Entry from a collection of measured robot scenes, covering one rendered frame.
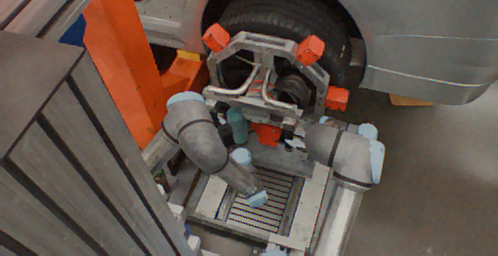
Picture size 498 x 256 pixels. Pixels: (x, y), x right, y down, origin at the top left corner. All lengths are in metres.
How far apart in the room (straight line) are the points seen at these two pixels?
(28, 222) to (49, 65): 0.14
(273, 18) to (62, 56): 1.35
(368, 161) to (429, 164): 1.62
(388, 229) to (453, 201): 0.43
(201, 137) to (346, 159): 0.41
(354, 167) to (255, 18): 0.81
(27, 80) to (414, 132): 2.65
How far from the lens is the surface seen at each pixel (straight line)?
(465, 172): 2.84
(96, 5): 1.45
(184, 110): 1.23
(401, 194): 2.64
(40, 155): 0.40
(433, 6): 1.70
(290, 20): 1.71
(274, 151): 2.42
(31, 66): 0.42
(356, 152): 1.19
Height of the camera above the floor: 2.29
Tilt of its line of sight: 54 degrees down
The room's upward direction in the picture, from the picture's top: 6 degrees counter-clockwise
